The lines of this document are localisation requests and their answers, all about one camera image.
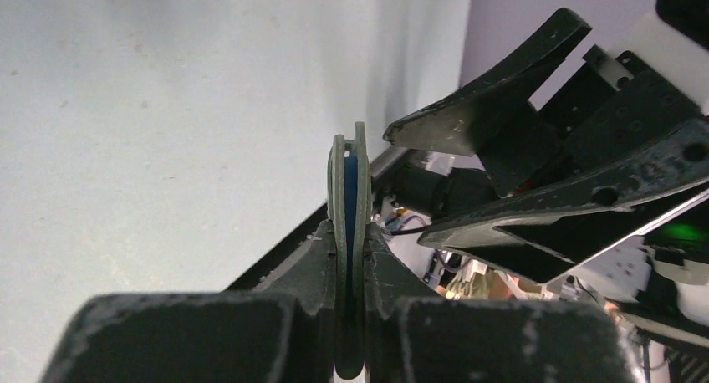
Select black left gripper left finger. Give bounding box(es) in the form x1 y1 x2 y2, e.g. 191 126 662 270
39 219 338 383

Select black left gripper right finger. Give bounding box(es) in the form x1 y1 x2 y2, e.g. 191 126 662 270
364 224 636 382

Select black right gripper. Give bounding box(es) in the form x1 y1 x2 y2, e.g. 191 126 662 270
383 8 708 283

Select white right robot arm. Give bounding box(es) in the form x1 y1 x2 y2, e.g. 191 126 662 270
384 0 708 346

